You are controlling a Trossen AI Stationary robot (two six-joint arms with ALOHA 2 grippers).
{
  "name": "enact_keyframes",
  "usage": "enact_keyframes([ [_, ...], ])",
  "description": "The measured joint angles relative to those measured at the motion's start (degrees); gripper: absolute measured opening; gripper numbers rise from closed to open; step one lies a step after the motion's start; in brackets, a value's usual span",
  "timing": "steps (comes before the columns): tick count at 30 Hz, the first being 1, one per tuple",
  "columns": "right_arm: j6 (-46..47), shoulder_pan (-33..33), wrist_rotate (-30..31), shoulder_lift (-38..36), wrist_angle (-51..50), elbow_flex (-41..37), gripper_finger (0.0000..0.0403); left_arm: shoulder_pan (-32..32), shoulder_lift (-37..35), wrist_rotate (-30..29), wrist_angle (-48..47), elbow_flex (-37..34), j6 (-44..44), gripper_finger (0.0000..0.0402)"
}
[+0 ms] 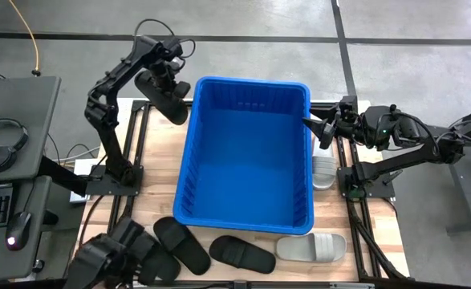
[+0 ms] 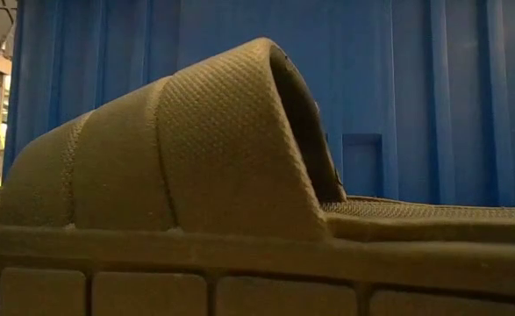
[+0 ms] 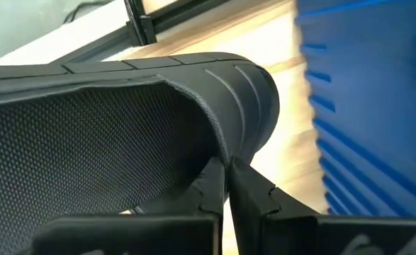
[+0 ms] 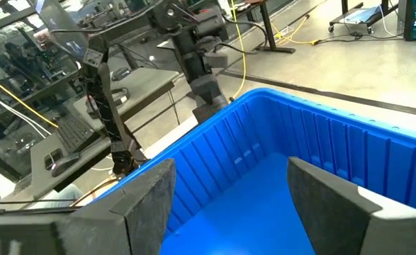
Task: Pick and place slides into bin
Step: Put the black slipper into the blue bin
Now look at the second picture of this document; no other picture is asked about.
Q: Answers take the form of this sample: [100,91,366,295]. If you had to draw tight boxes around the blue plastic bin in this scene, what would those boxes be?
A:
[1,0,515,208]

